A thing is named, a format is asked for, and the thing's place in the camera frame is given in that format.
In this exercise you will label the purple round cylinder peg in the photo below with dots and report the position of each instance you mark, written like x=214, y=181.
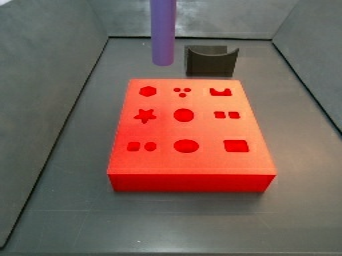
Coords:
x=163, y=15

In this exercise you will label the red shape-sorting block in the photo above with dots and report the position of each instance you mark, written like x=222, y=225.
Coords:
x=188, y=138

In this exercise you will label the black curved cradle holder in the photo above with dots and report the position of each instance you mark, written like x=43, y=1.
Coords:
x=210, y=60

